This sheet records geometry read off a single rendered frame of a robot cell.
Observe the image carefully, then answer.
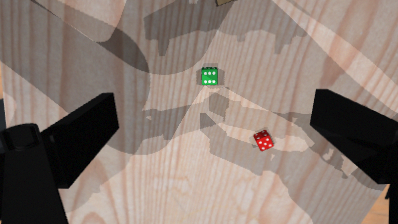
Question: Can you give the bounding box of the red die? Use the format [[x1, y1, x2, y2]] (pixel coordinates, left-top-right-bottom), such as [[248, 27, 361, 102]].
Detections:
[[253, 130, 274, 151]]

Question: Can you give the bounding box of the tan square mat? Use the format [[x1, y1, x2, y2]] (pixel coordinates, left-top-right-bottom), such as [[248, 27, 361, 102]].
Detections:
[[216, 0, 233, 6]]

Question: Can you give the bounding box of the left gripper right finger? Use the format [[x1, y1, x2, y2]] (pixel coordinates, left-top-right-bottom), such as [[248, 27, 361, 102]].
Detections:
[[310, 89, 398, 224]]

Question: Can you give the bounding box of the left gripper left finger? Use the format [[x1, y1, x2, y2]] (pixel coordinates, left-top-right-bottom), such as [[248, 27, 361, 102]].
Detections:
[[0, 93, 119, 224]]

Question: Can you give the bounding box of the green die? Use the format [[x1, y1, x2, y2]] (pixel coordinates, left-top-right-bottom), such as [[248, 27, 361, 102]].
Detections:
[[201, 67, 218, 85]]

